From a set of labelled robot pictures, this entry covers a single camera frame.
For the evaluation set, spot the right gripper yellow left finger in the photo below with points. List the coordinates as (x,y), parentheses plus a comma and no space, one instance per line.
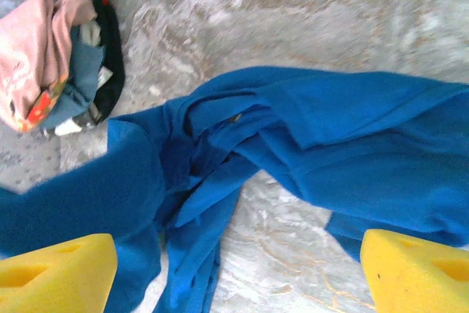
(55,283)

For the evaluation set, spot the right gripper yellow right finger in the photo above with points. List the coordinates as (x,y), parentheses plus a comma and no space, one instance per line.
(403,276)

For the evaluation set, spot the blue t-shirt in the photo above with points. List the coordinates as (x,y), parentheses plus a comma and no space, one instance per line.
(329,137)

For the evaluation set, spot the grey-blue folded t-shirt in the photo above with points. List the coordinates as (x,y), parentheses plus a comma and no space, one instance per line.
(84,71)

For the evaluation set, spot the pink folded t-shirt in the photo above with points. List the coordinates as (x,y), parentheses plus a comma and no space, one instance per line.
(29,52)

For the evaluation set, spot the pile of folded clothes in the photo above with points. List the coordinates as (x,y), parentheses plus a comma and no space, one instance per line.
(111,52)

